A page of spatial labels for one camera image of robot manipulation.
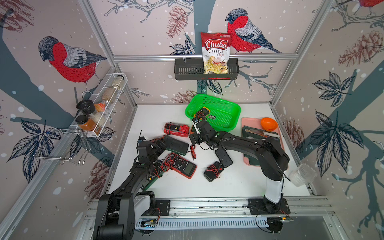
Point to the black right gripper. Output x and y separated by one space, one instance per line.
194 136

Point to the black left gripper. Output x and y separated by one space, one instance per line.
154 146

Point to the yellow multimeter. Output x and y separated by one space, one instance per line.
202 114

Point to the green plastic basket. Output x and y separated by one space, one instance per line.
227 113

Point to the black multimeter face down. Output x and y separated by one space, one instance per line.
173 145

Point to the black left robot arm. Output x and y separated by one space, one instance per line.
115 218

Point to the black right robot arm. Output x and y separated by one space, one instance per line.
272 158

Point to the green multimeter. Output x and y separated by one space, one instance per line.
156 172

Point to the red black large multimeter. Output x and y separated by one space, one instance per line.
179 164

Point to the loose red black leads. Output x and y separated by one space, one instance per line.
193 152

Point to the black flat case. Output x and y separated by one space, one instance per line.
224 158

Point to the black case with leads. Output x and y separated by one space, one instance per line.
213 171

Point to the knife on board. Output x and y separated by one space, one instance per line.
263 133

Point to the pink tray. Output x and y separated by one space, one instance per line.
256 123

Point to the orange bowl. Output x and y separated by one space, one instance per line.
269 124

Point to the orange spice jar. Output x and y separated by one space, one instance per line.
85 123

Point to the black lid spice jar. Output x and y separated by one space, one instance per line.
87 107

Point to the Chuba cassava chips bag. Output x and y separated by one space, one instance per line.
216 50

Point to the clear plastic container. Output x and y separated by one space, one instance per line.
303 175

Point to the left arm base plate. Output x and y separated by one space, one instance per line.
159 208

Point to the white wire spice rack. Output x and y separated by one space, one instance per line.
105 101

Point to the black wall basket shelf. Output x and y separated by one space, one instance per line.
193 70

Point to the wire hook rack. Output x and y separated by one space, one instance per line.
73 147

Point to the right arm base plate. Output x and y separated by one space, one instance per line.
262 206

